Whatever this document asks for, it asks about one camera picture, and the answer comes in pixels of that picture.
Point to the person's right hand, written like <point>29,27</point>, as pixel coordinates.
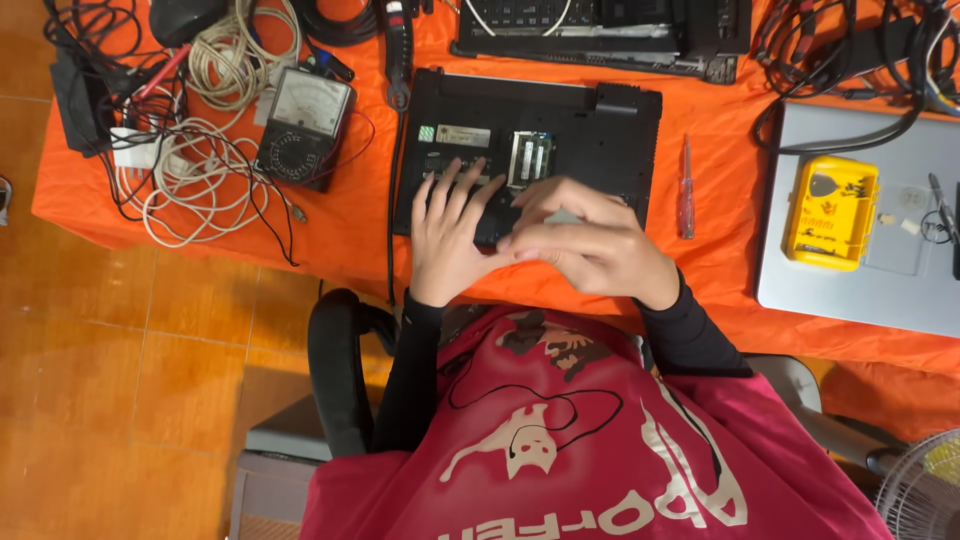
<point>607,255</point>

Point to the person's left hand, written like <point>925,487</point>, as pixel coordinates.
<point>442,255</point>

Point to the person's right fingers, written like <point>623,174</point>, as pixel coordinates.
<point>541,238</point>

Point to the green memory modules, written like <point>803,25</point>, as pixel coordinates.
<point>529,159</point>

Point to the black laptop base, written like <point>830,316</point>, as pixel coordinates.
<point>592,135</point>

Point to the orange tablecloth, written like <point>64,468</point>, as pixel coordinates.
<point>720,292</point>

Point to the black tool with red button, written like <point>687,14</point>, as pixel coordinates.
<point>398,45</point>

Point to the black grey office chair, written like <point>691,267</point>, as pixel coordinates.
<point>341,375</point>

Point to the red printed shirt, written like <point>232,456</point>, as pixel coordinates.
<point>600,480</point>

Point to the black disassembled laptop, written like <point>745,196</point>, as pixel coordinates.
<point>697,34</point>

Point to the black analog multimeter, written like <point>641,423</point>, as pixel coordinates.
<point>307,112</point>

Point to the black probe with blue tip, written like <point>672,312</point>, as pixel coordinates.
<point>331,64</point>

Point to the yellow tool case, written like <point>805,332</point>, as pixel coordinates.
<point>829,217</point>

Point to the silver laptop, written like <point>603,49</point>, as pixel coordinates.
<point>832,300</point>

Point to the clear plastic lid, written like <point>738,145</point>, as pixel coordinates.
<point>900,247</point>

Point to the black power brick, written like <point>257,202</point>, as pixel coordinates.
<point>870,49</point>

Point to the black tweezers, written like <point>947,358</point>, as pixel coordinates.
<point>943,208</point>

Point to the red test probe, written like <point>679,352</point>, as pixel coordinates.
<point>163,71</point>

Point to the white charger plug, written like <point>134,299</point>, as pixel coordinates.
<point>135,150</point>

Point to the black rounded object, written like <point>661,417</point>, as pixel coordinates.
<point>184,19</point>

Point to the white fan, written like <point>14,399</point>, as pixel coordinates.
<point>919,495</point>

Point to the black power adapter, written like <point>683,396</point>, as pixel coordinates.
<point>79,105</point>

